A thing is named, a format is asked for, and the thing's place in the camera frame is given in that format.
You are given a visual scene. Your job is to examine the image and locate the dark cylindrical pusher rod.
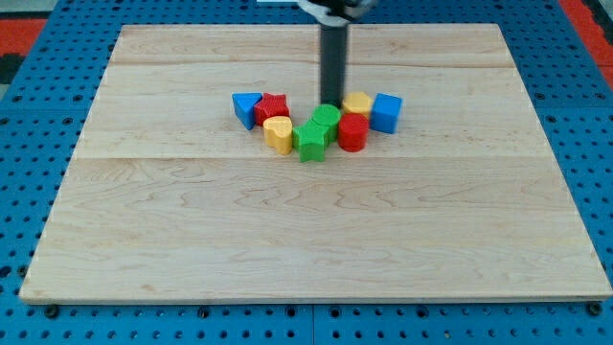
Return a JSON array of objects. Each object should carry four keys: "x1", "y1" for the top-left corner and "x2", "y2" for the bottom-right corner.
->
[{"x1": 320, "y1": 24, "x2": 347, "y2": 107}]

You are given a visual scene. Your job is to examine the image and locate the green circle block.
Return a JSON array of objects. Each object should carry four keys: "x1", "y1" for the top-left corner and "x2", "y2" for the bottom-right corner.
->
[{"x1": 311, "y1": 103, "x2": 341, "y2": 144}]

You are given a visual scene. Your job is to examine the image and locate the red star block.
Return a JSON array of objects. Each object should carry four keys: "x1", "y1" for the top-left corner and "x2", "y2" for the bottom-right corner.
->
[{"x1": 254, "y1": 93, "x2": 289, "y2": 127}]

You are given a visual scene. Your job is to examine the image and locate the red circle block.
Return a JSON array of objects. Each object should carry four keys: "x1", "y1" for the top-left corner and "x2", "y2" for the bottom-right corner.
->
[{"x1": 337, "y1": 113, "x2": 370, "y2": 152}]

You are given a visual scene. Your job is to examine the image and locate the green star block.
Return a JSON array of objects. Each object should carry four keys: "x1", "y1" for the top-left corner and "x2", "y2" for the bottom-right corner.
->
[{"x1": 293, "y1": 120, "x2": 329, "y2": 162}]

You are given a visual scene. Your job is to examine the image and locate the yellow pentagon block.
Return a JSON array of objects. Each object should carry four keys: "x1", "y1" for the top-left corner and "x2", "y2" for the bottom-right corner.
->
[{"x1": 341, "y1": 91, "x2": 374, "y2": 120}]

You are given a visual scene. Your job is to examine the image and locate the blue cube block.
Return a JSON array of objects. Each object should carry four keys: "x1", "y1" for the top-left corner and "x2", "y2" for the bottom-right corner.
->
[{"x1": 370, "y1": 93, "x2": 402, "y2": 134}]

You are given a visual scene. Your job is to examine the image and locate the yellow heart block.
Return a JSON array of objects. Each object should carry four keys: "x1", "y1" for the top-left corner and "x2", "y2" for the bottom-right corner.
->
[{"x1": 262, "y1": 116, "x2": 293, "y2": 155}]

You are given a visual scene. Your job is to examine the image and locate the blue triangle block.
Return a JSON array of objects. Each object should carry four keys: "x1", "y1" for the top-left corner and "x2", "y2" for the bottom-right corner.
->
[{"x1": 232, "y1": 93, "x2": 262, "y2": 130}]

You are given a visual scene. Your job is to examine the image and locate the wooden board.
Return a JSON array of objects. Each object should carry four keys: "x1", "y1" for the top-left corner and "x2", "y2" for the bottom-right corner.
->
[{"x1": 19, "y1": 24, "x2": 612, "y2": 305}]

